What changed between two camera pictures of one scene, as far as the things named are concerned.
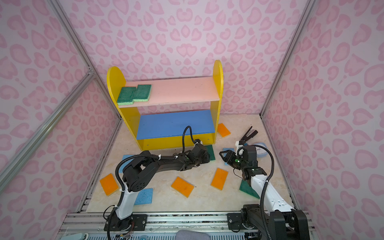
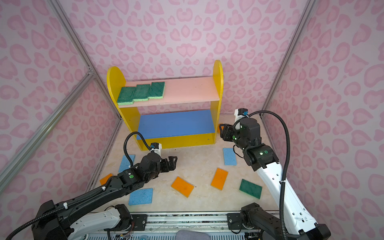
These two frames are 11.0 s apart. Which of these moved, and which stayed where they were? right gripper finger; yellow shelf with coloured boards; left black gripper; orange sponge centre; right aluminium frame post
Moved: right gripper finger; left black gripper
Stayed: orange sponge centre; right aluminium frame post; yellow shelf with coloured boards
